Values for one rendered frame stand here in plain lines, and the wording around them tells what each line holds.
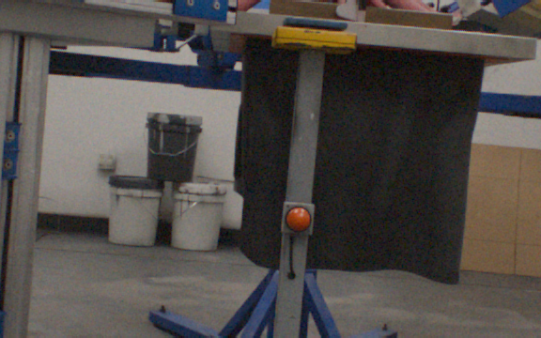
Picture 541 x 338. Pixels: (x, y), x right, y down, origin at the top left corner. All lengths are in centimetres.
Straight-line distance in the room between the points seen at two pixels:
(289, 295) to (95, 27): 53
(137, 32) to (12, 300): 46
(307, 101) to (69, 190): 505
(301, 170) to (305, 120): 8
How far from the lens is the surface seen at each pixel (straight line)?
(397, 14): 245
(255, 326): 337
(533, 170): 700
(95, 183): 686
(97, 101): 684
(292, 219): 185
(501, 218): 691
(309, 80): 189
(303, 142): 189
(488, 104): 330
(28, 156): 185
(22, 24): 171
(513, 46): 214
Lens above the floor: 82
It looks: 3 degrees down
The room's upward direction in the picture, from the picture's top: 5 degrees clockwise
